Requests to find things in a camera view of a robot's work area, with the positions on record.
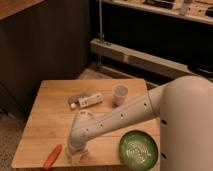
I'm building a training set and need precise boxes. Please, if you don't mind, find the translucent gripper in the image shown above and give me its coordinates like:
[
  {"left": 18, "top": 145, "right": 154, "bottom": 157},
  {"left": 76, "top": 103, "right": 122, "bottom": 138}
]
[{"left": 66, "top": 146, "right": 89, "bottom": 159}]

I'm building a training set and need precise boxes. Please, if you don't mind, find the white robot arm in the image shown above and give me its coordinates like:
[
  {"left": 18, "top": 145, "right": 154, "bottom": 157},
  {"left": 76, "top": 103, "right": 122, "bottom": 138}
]
[{"left": 67, "top": 76, "right": 213, "bottom": 171}]

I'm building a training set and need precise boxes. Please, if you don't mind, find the green ceramic bowl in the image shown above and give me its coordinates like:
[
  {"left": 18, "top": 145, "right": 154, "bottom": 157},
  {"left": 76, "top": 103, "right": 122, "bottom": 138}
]
[{"left": 119, "top": 130, "right": 158, "bottom": 171}]

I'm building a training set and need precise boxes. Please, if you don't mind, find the orange carrot toy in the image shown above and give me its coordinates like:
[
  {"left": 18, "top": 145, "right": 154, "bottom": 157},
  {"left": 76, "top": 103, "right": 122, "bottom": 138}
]
[{"left": 43, "top": 145, "right": 62, "bottom": 170}]

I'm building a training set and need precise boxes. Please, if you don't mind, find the small white cap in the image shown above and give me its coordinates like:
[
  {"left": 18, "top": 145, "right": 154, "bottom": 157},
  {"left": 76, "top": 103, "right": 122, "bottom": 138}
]
[{"left": 70, "top": 103, "right": 76, "bottom": 109}]

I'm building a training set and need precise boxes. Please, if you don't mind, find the grey scouring pad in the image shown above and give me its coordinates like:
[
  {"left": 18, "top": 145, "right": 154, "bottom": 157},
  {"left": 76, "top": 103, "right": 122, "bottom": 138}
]
[{"left": 68, "top": 92, "right": 89, "bottom": 104}]

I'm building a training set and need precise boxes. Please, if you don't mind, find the wooden table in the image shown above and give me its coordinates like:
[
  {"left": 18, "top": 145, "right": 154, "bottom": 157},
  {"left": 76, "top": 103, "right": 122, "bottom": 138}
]
[{"left": 11, "top": 78, "right": 161, "bottom": 169}]

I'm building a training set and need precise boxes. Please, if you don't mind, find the translucent plastic cup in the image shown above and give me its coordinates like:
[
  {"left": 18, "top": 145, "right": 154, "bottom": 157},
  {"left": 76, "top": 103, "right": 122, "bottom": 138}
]
[{"left": 112, "top": 84, "right": 129, "bottom": 106}]

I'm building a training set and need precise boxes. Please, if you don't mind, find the grey metal shelf beam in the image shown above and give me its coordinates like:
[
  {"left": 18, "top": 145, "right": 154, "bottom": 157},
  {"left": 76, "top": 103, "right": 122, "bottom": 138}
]
[{"left": 90, "top": 39, "right": 193, "bottom": 78}]

